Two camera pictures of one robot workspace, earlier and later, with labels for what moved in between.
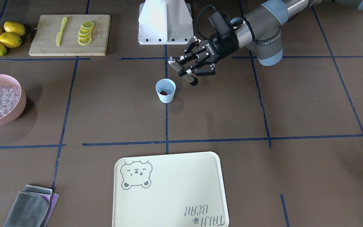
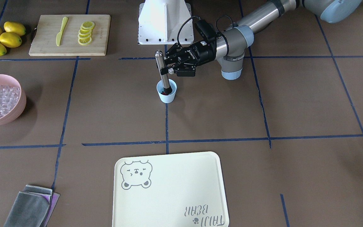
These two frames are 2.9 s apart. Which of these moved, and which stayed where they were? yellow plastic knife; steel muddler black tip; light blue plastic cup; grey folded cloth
Moved: steel muddler black tip
Stayed: yellow plastic knife; grey folded cloth; light blue plastic cup
